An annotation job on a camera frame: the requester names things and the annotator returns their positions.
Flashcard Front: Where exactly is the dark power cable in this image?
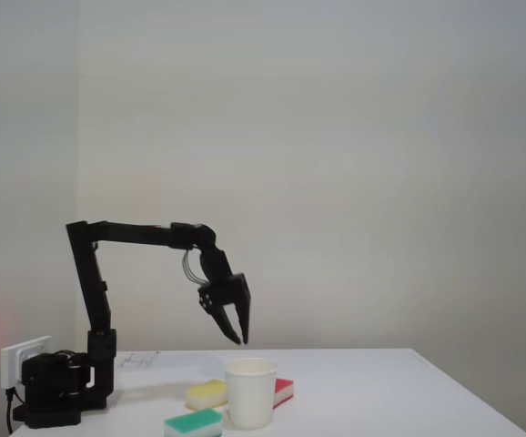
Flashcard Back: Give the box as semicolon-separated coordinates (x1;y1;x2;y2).
4;386;25;436

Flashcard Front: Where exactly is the thin wrist cable loop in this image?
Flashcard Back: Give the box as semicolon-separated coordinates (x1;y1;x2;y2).
180;248;207;288

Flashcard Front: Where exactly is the white power strip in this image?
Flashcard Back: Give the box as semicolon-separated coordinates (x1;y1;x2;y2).
0;335;53;391

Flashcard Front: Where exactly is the red sponge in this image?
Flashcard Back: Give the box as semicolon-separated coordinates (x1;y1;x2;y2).
273;377;296;410

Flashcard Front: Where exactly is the yellow sponge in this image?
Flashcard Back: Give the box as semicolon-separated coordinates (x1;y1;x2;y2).
185;380;228;412

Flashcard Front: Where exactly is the white paper cup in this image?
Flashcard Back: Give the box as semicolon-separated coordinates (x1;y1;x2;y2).
224;357;278;431

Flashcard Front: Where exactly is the green sponge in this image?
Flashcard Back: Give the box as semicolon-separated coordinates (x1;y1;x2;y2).
163;407;224;437

